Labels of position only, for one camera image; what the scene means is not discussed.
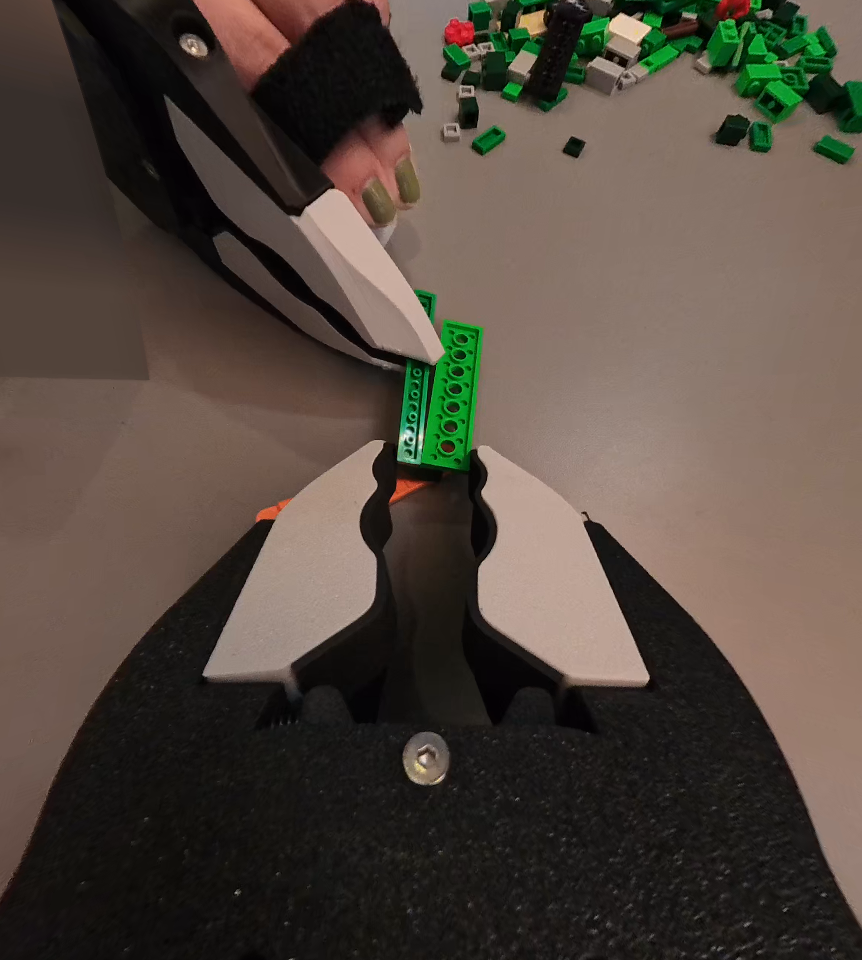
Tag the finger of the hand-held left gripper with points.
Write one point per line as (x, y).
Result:
(273, 285)
(363, 277)

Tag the narrow green lego plate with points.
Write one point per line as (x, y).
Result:
(412, 412)

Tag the person's left hand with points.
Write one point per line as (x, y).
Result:
(371, 161)

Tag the long black lego brick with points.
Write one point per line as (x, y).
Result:
(558, 52)

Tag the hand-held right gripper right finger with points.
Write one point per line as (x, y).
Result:
(551, 592)

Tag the wide green lego plate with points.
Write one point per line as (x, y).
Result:
(453, 397)

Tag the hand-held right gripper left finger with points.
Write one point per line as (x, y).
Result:
(303, 585)

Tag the pile of loose lego pieces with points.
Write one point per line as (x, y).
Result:
(768, 82)

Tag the orange brick separator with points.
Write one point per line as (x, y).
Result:
(405, 493)

